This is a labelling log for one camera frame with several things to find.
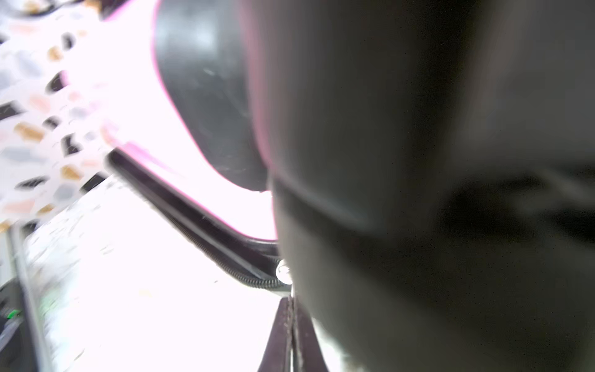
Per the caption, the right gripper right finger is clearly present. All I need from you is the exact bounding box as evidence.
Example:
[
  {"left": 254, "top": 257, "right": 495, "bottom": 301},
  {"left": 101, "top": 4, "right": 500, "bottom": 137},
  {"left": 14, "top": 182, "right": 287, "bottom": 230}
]
[{"left": 292, "top": 298, "right": 328, "bottom": 372}]

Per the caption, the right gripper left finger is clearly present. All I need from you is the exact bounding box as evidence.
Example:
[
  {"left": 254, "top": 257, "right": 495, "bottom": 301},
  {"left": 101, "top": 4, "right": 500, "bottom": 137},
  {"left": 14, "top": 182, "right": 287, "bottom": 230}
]
[{"left": 257, "top": 297, "right": 293, "bottom": 372}]

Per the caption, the pink hard-shell suitcase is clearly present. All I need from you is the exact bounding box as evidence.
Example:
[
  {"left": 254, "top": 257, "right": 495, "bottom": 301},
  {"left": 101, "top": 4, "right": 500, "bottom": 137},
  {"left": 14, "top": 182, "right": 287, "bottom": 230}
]
[{"left": 59, "top": 0, "right": 595, "bottom": 372}]

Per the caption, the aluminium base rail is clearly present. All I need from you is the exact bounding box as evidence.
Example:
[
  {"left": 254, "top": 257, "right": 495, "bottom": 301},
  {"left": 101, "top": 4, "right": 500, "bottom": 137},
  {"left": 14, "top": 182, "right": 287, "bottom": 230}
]
[{"left": 1, "top": 221, "right": 54, "bottom": 371}]

